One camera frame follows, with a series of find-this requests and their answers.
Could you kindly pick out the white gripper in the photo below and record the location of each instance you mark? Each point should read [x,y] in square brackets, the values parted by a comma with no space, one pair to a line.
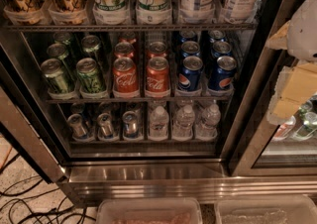
[304,33]

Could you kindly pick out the green can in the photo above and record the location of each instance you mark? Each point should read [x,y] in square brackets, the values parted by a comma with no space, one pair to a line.
[57,76]
[91,45]
[60,51]
[65,38]
[90,75]

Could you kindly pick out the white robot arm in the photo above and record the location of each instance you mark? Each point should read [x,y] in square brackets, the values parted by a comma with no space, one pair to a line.
[302,33]

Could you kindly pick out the middle right pepsi can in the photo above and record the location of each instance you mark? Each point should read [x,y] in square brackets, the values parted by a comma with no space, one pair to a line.
[220,48]

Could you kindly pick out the pepsi can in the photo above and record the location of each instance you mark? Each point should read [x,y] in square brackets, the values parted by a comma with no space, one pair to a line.
[216,36]
[223,72]
[184,36]
[190,48]
[189,73]
[220,48]

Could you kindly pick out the back right pepsi can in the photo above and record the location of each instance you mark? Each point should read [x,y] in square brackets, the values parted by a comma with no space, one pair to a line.
[216,36]

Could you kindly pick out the front right pepsi can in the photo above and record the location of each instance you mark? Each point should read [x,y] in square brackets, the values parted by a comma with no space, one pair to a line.
[223,72]

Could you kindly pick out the middle left pepsi can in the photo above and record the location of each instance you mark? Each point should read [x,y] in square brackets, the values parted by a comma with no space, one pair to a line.
[190,48]

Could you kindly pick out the back left pepsi can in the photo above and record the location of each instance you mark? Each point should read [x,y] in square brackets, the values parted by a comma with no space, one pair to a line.
[184,36]

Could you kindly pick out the front left pepsi can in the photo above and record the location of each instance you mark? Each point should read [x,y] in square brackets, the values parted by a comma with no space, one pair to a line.
[189,73]

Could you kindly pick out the glass fridge door right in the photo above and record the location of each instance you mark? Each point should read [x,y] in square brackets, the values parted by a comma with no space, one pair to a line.
[269,146]

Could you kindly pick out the middle right coca-cola can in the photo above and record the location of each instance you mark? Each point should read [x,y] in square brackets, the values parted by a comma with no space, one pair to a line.
[157,48]

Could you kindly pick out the coca-cola can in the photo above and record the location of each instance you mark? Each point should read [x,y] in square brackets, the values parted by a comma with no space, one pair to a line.
[157,48]
[157,74]
[125,75]
[124,50]
[128,37]

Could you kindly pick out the front right coca-cola can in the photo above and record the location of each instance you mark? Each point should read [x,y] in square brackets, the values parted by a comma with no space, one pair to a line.
[157,74]

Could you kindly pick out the back left coca-cola can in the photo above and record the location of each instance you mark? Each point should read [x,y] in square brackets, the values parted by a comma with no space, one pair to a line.
[128,37]

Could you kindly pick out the middle left coca-cola can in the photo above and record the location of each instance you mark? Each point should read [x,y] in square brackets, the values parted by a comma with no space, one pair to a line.
[124,50]

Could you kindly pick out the front left coca-cola can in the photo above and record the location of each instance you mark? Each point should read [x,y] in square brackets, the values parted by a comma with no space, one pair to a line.
[125,75]

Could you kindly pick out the steel fridge cabinet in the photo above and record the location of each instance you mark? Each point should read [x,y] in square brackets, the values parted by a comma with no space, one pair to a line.
[96,169]

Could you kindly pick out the right silver slim can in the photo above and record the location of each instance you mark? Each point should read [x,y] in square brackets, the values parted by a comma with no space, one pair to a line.
[130,124]

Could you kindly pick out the silver slim can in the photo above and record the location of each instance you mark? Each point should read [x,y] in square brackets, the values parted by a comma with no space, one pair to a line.
[78,126]
[105,127]
[130,124]

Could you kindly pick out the middle silver slim can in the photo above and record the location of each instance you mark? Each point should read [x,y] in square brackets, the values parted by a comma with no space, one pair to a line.
[105,127]

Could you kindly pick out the left silver slim can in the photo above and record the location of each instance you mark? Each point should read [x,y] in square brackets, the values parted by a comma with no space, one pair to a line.
[78,126]

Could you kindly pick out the open fridge door left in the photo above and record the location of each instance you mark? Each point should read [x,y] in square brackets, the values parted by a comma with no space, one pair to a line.
[17,126]

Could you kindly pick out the right water bottle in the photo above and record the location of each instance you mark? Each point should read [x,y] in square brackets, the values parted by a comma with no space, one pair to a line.
[206,127]

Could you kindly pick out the water bottle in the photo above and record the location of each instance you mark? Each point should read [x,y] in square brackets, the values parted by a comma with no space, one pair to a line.
[206,127]
[183,123]
[159,122]

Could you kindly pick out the middle water bottle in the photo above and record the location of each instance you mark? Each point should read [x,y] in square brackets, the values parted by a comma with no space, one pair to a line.
[183,123]

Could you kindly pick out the left water bottle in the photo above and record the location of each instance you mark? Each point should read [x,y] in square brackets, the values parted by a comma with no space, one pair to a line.
[159,122]

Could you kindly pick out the right clear plastic bin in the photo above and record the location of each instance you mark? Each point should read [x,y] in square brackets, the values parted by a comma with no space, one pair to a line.
[286,209]

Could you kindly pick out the clear plastic bin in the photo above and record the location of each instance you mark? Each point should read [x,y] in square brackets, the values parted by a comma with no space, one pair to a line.
[286,209]
[149,211]

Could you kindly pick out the left clear plastic bin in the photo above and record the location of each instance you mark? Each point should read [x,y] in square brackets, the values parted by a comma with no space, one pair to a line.
[149,211]

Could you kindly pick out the top wire shelf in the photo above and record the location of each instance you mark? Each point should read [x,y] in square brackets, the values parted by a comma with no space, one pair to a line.
[123,28]

